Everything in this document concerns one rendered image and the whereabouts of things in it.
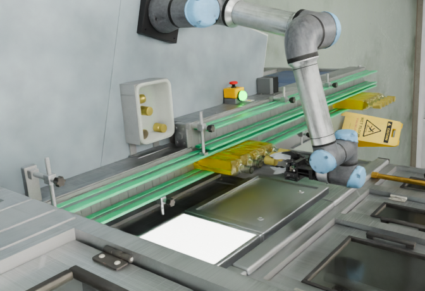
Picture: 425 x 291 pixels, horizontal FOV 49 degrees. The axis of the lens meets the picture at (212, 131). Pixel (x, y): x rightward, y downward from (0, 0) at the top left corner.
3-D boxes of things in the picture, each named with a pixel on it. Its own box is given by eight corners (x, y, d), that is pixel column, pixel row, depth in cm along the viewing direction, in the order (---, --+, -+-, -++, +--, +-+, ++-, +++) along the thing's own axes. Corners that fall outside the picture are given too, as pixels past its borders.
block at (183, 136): (174, 146, 184) (186, 148, 179) (171, 123, 181) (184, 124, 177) (179, 144, 186) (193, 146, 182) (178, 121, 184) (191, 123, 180)
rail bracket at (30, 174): (16, 205, 138) (59, 222, 124) (6, 151, 134) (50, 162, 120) (31, 200, 141) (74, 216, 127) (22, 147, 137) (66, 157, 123)
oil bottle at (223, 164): (193, 168, 184) (237, 177, 171) (192, 154, 183) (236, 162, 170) (202, 164, 188) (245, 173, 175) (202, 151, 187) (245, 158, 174)
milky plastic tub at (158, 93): (126, 143, 172) (142, 146, 167) (119, 83, 167) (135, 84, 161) (159, 133, 185) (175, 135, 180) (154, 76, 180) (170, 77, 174)
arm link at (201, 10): (168, -5, 164) (196, -8, 155) (194, -7, 173) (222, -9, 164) (171, 30, 167) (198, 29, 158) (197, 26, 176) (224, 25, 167)
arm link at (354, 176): (367, 161, 155) (367, 185, 157) (336, 157, 161) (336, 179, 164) (358, 169, 149) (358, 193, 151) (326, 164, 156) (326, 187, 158)
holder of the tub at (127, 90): (127, 156, 174) (141, 159, 169) (119, 83, 167) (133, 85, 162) (160, 145, 187) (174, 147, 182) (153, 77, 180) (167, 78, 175)
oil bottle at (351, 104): (332, 108, 278) (379, 111, 261) (332, 99, 277) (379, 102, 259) (336, 106, 282) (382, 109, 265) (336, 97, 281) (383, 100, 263)
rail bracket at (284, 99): (267, 102, 222) (292, 104, 214) (267, 86, 220) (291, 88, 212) (272, 100, 225) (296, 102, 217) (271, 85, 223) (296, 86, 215)
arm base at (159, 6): (154, -15, 171) (172, -18, 164) (181, 2, 182) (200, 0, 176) (143, 23, 169) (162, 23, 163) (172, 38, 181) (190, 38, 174)
